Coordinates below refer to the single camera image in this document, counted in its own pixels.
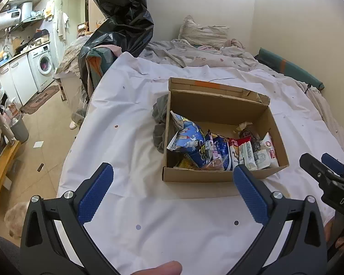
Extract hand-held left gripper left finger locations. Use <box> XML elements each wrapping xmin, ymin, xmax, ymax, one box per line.
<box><xmin>19</xmin><ymin>162</ymin><xmax>119</xmax><ymax>275</ymax></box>

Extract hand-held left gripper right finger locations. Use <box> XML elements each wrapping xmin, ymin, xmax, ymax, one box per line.
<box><xmin>229</xmin><ymin>165</ymin><xmax>329</xmax><ymax>275</ymax></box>

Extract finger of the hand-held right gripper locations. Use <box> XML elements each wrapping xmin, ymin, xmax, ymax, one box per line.
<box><xmin>300</xmin><ymin>153</ymin><xmax>337</xmax><ymax>190</ymax></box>
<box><xmin>321</xmin><ymin>153</ymin><xmax>344</xmax><ymax>179</ymax></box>

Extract small white snack packet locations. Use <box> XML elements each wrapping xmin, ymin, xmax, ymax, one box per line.
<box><xmin>255</xmin><ymin>149</ymin><xmax>271</xmax><ymax>169</ymax></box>

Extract white red snack packet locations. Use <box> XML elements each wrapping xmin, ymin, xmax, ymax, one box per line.
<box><xmin>259</xmin><ymin>132</ymin><xmax>280</xmax><ymax>168</ymax></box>

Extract red cream snack sachet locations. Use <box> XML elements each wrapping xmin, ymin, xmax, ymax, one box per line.
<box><xmin>229</xmin><ymin>137</ymin><xmax>241</xmax><ymax>171</ymax></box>

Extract dark blue snack packet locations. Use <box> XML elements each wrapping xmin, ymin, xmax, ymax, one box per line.
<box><xmin>212</xmin><ymin>136</ymin><xmax>233</xmax><ymax>171</ymax></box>

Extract dark brown jerky packet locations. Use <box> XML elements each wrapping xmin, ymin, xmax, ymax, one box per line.
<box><xmin>238</xmin><ymin>122</ymin><xmax>263</xmax><ymax>152</ymax></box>

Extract yellow snack packet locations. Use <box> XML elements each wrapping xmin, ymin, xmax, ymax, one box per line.
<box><xmin>175</xmin><ymin>157</ymin><xmax>201</xmax><ymax>169</ymax></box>

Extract light blue printed snack bag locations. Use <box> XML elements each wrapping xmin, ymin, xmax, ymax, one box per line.
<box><xmin>167</xmin><ymin>112</ymin><xmax>208</xmax><ymax>168</ymax></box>

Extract brown cardboard box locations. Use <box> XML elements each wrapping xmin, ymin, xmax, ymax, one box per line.
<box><xmin>162</xmin><ymin>77</ymin><xmax>290</xmax><ymax>183</ymax></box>

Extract person's right hand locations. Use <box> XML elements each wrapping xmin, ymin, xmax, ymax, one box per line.
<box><xmin>324</xmin><ymin>219</ymin><xmax>344</xmax><ymax>253</ymax></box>

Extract person's left hand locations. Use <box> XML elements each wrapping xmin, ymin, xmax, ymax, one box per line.
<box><xmin>130</xmin><ymin>261</ymin><xmax>183</xmax><ymax>275</ymax></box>

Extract white bed sheet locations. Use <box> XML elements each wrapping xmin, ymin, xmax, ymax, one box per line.
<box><xmin>56</xmin><ymin>52</ymin><xmax>344</xmax><ymax>275</ymax></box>

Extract beige fluffy dog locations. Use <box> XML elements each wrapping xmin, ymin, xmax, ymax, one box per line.
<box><xmin>3</xmin><ymin>202</ymin><xmax>31</xmax><ymax>239</ymax></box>

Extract grey cloth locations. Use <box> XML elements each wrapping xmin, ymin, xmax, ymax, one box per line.
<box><xmin>152</xmin><ymin>94</ymin><xmax>169</xmax><ymax>154</ymax></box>

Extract wooden chair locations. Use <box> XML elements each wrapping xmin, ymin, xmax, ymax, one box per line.
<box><xmin>0</xmin><ymin>139</ymin><xmax>20</xmax><ymax>212</ymax></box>

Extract grey trash bin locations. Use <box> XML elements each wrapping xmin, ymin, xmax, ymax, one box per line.
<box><xmin>9</xmin><ymin>116</ymin><xmax>29</xmax><ymax>143</ymax></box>

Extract brown doormat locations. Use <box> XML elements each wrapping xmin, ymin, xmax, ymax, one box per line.
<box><xmin>19</xmin><ymin>84</ymin><xmax>60</xmax><ymax>114</ymax></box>

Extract person's dark grey trouser leg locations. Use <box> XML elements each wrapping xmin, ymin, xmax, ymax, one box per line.
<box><xmin>0</xmin><ymin>235</ymin><xmax>23</xmax><ymax>275</ymax></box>

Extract teal orange cloth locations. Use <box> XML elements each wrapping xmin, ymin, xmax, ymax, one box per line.
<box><xmin>86</xmin><ymin>46</ymin><xmax>122</xmax><ymax>92</ymax></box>

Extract white base cabinet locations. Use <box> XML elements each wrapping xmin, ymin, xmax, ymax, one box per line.
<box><xmin>0</xmin><ymin>54</ymin><xmax>38</xmax><ymax>105</ymax></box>

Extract white washing machine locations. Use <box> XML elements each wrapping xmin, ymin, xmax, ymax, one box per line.
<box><xmin>27</xmin><ymin>44</ymin><xmax>56</xmax><ymax>92</ymax></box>

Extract tall white cabinet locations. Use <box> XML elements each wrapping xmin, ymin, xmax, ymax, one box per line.
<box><xmin>46</xmin><ymin>0</ymin><xmax>69</xmax><ymax>66</ymax></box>

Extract floral quilt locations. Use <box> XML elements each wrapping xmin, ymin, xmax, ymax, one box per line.
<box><xmin>139</xmin><ymin>38</ymin><xmax>258</xmax><ymax>69</ymax></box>

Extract beige pillow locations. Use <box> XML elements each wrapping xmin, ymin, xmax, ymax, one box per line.
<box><xmin>178</xmin><ymin>15</ymin><xmax>230</xmax><ymax>49</ymax></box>

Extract hanging white towel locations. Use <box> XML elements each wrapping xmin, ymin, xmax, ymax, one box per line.
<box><xmin>57</xmin><ymin>11</ymin><xmax>70</xmax><ymax>42</ymax></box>

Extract black plastic bag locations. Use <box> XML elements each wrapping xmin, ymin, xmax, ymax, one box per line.
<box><xmin>78</xmin><ymin>0</ymin><xmax>155</xmax><ymax>92</ymax></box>

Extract white water heater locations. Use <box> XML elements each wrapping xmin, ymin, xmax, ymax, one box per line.
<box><xmin>0</xmin><ymin>1</ymin><xmax>33</xmax><ymax>30</ymax></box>

